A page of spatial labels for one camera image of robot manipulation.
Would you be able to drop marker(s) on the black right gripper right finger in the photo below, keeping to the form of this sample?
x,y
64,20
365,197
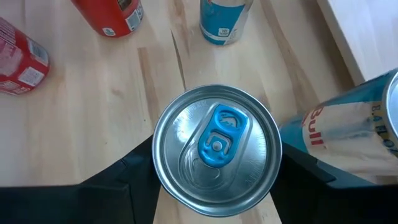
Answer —
x,y
311,202

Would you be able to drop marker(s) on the blue silver Red Bull can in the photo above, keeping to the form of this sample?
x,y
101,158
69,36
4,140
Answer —
x,y
217,149
222,18
348,133

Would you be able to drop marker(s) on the red soda can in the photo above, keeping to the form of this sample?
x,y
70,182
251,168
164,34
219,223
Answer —
x,y
102,15

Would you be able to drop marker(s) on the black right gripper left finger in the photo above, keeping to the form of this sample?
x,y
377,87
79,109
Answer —
x,y
109,199

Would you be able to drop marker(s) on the red Star Wars Coca-Cola can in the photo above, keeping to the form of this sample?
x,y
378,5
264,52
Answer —
x,y
18,59

